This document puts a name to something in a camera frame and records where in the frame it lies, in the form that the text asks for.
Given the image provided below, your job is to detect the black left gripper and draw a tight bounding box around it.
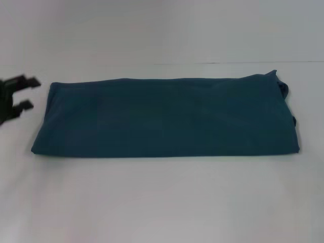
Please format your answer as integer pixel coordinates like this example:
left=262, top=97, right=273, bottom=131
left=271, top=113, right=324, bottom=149
left=0, top=73, right=42, bottom=128

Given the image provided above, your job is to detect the blue shirt with white print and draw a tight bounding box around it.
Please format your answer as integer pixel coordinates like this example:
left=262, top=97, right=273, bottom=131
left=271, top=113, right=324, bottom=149
left=30, top=69, right=302, bottom=159

